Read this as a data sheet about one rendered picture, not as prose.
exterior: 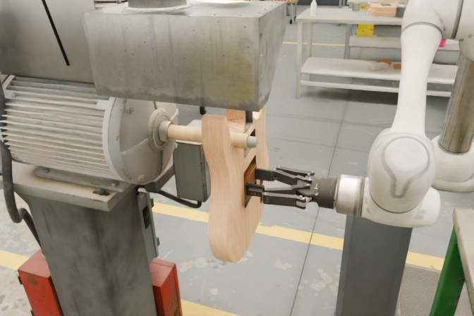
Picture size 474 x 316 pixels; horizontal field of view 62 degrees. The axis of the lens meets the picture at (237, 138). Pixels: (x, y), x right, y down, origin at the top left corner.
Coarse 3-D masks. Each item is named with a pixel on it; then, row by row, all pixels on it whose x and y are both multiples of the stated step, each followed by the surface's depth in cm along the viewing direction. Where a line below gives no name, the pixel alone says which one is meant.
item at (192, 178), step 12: (180, 144) 112; (192, 144) 111; (180, 156) 114; (192, 156) 113; (204, 156) 112; (180, 168) 116; (192, 168) 114; (204, 168) 114; (180, 180) 118; (192, 180) 116; (204, 180) 116; (180, 192) 120; (192, 192) 118; (204, 192) 117; (192, 204) 125
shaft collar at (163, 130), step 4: (160, 124) 86; (164, 124) 86; (168, 124) 86; (172, 124) 87; (160, 128) 86; (164, 128) 85; (168, 128) 86; (160, 132) 86; (164, 132) 85; (160, 136) 86; (164, 136) 86; (164, 140) 87; (168, 140) 87
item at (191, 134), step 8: (176, 128) 85; (184, 128) 85; (192, 128) 85; (200, 128) 84; (168, 136) 86; (176, 136) 85; (184, 136) 85; (192, 136) 84; (200, 136) 83; (232, 136) 81; (240, 136) 81; (232, 144) 81; (240, 144) 81
